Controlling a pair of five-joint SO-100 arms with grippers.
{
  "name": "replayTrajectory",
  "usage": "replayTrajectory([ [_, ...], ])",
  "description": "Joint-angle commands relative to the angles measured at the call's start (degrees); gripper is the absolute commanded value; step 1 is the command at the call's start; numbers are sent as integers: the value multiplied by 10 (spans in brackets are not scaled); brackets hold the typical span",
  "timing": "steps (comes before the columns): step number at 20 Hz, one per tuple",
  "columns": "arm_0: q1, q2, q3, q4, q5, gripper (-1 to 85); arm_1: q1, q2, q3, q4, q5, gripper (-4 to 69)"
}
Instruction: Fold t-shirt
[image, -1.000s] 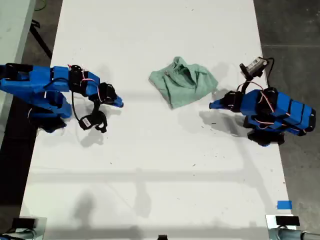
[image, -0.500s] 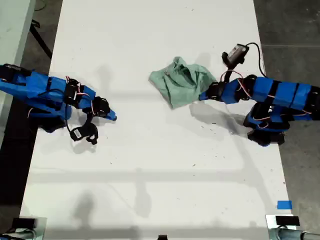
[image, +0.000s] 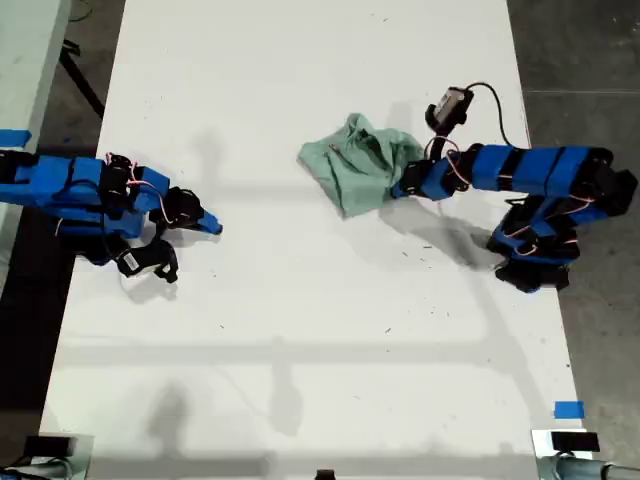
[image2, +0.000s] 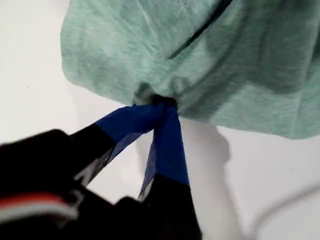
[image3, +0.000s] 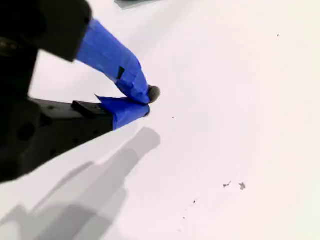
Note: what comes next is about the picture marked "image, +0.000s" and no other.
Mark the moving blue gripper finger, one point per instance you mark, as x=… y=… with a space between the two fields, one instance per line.
x=400 y=194
x=204 y=229

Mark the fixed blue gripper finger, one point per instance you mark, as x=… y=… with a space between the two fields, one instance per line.
x=209 y=221
x=399 y=187

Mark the pale green T-shirt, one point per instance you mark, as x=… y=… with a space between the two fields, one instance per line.
x=360 y=170

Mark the blue and black arm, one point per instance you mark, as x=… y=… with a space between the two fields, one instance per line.
x=60 y=185
x=540 y=167

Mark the black stand leg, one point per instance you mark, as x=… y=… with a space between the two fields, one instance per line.
x=80 y=82

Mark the long blue tape strip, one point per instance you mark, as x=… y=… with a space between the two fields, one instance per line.
x=15 y=137

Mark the pale side table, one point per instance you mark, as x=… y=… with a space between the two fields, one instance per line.
x=25 y=60

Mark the small black box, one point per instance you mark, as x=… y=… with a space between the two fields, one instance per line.
x=575 y=442
x=47 y=446

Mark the short blue tape strip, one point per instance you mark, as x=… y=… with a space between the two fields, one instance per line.
x=569 y=410

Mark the grey tube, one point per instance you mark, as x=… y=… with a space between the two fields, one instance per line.
x=45 y=471
x=580 y=471

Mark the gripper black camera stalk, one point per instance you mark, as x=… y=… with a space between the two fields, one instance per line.
x=440 y=135
x=167 y=260

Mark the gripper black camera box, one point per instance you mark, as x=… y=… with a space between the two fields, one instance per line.
x=452 y=102
x=132 y=262

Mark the grey metal bracket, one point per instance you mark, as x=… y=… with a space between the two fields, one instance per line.
x=82 y=462

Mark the white metal bracket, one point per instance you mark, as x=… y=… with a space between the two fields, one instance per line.
x=540 y=442

